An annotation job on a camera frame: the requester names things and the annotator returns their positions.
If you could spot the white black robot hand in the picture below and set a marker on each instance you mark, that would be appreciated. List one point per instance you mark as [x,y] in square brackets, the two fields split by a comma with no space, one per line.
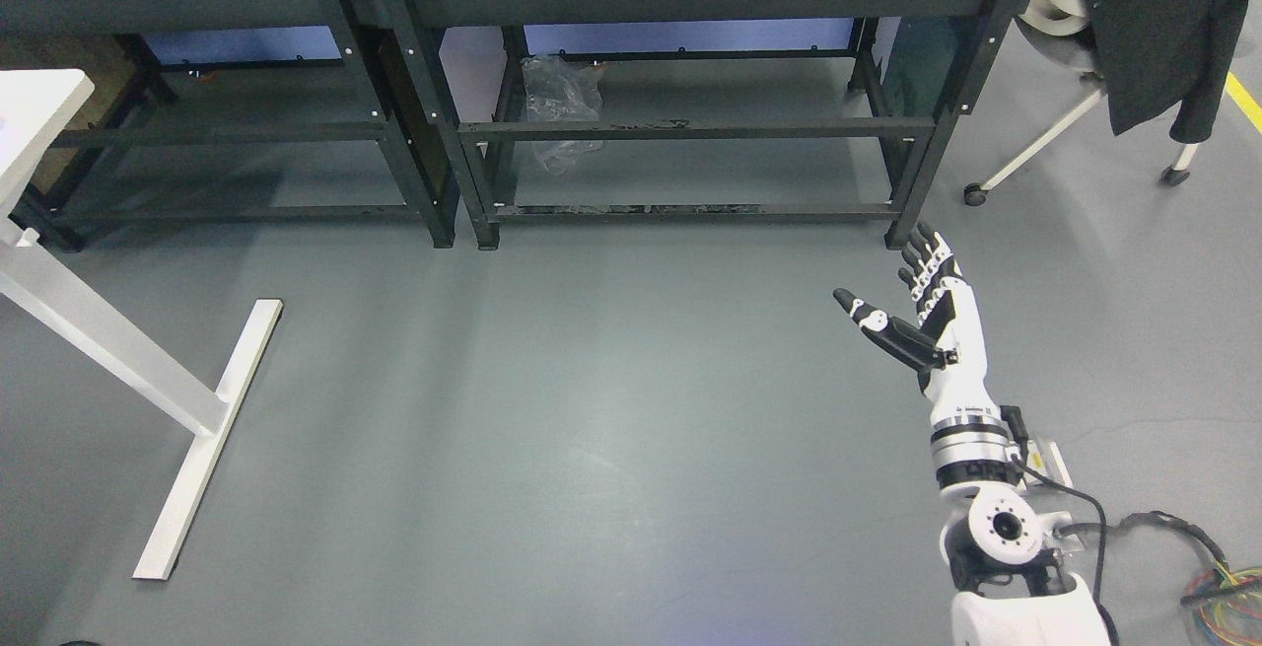
[945,345]

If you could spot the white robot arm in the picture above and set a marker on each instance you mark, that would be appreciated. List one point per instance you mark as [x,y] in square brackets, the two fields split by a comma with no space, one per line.
[1004,560]

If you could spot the black metal shelf right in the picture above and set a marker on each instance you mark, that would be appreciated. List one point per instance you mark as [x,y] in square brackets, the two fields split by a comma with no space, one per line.
[766,110]

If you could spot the black metal shelf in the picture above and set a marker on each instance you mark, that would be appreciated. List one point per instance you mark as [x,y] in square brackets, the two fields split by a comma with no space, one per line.
[766,110]
[223,111]

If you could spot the black metal shelf left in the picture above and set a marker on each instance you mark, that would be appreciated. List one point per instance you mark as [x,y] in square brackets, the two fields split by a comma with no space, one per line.
[223,111]

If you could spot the office chair with black jacket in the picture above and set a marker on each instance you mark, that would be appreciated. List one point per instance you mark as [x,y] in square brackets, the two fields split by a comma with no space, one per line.
[1141,58]

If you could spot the clear plastic bag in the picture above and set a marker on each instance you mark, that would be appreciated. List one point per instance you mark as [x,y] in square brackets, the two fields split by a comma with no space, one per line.
[556,91]

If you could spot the white table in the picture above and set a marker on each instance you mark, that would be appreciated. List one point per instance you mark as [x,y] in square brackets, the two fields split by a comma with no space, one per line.
[37,107]

